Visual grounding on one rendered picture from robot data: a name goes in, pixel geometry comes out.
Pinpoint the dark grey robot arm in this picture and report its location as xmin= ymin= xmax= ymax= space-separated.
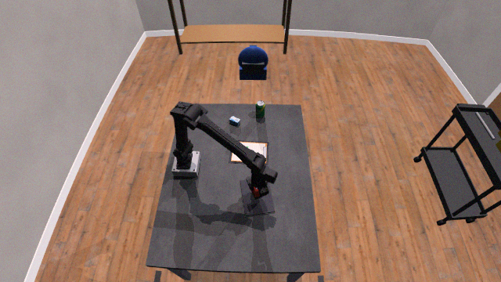
xmin=170 ymin=101 xmax=278 ymax=196

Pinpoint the green drink can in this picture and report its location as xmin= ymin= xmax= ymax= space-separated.
xmin=256 ymin=100 xmax=265 ymax=118

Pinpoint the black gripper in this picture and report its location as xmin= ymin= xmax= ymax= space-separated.
xmin=246 ymin=175 xmax=254 ymax=190

